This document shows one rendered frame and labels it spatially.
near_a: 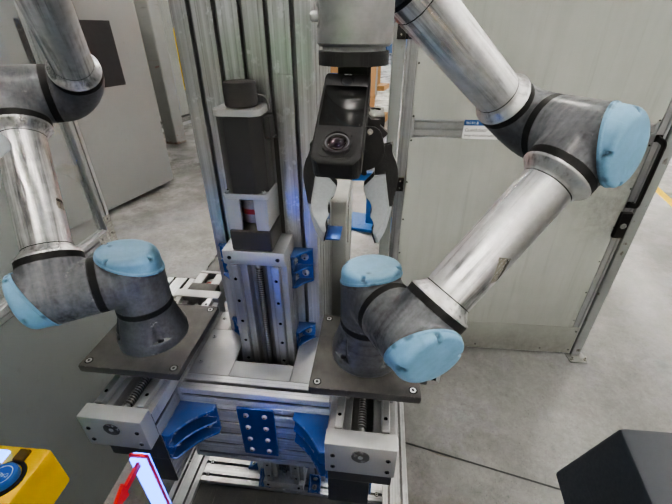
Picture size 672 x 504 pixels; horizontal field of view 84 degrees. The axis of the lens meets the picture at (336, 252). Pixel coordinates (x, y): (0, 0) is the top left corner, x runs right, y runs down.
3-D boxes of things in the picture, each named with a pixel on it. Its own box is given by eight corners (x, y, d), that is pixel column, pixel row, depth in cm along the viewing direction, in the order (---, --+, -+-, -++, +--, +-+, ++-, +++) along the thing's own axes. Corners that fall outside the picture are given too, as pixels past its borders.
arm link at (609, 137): (382, 343, 73) (579, 124, 68) (428, 402, 62) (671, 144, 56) (344, 322, 66) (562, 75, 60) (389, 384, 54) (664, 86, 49)
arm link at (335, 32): (397, -6, 32) (302, -5, 32) (393, 55, 34) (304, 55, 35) (393, 0, 38) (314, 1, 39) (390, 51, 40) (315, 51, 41)
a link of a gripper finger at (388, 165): (403, 199, 44) (389, 124, 40) (404, 204, 42) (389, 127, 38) (364, 207, 45) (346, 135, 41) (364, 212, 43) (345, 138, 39)
